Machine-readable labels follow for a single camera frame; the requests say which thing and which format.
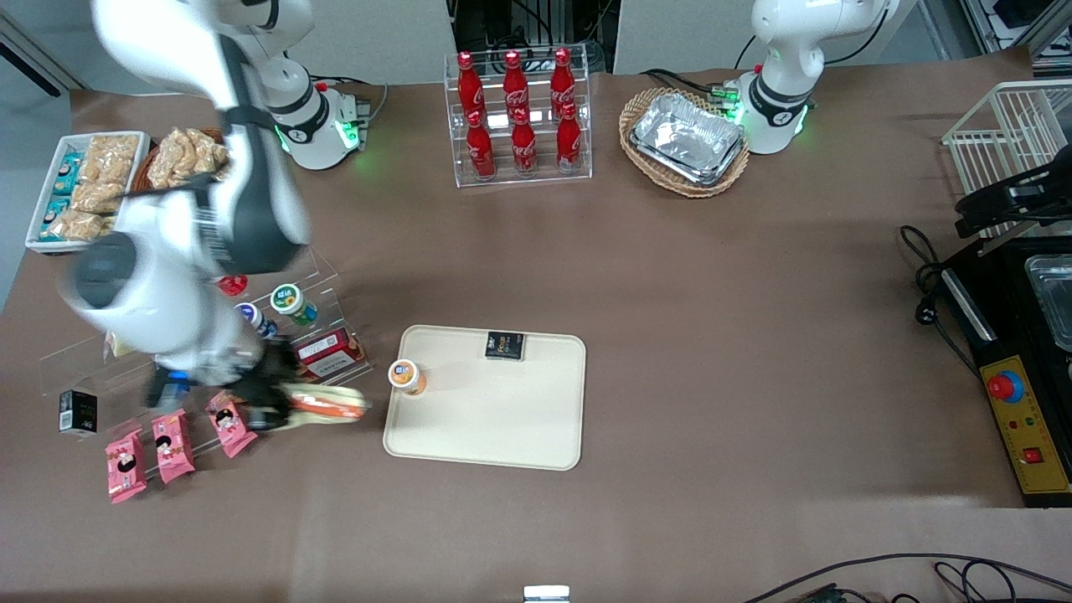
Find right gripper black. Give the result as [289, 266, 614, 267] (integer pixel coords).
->
[237, 339, 299, 433]

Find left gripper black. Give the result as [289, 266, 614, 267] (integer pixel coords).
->
[955, 159, 1072, 240]

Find metal machine tray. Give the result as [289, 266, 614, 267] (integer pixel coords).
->
[1023, 254, 1072, 353]

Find cream plastic tray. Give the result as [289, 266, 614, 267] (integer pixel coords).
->
[383, 324, 587, 472]

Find aluminium foil tray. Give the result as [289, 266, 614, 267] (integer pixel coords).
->
[630, 92, 746, 187]

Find pink cartoon snack packet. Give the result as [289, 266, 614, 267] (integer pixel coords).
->
[151, 409, 196, 485]
[105, 427, 147, 504]
[205, 390, 259, 459]

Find red tartan shortbread box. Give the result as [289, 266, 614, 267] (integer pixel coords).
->
[289, 327, 369, 384]

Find blue gum bottle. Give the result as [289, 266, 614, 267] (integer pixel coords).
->
[234, 302, 279, 340]

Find green gum bottle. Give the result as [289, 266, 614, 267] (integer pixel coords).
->
[270, 284, 319, 327]

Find black sealing machine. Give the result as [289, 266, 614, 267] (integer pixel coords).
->
[938, 239, 1072, 508]

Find clear acrylic tiered stand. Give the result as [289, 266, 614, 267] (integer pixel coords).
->
[38, 241, 374, 474]

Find clear bag brown snacks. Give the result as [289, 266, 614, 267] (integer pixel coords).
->
[71, 183, 126, 214]
[50, 209, 106, 242]
[149, 132, 189, 187]
[88, 136, 139, 164]
[184, 128, 230, 178]
[80, 159, 135, 185]

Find brown round wicker basket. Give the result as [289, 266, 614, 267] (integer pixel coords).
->
[131, 127, 234, 195]

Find light wicker basket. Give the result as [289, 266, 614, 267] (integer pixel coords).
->
[618, 87, 750, 199]

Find clear acrylic bottle rack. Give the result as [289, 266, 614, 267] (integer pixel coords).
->
[444, 46, 593, 188]

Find white rectangular snack bin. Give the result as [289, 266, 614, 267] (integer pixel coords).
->
[25, 131, 152, 252]

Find red cola bottle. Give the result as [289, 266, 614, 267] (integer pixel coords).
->
[502, 50, 530, 114]
[456, 52, 485, 118]
[550, 48, 577, 110]
[511, 109, 539, 175]
[556, 102, 583, 173]
[466, 111, 497, 179]

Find white wire basket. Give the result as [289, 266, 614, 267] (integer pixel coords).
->
[942, 80, 1072, 252]

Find black cable with plug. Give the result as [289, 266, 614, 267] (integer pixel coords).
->
[900, 224, 981, 378]

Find grey arm base cable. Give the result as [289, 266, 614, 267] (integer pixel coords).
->
[314, 77, 390, 126]

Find black arm base cable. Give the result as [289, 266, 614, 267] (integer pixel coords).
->
[641, 67, 729, 95]

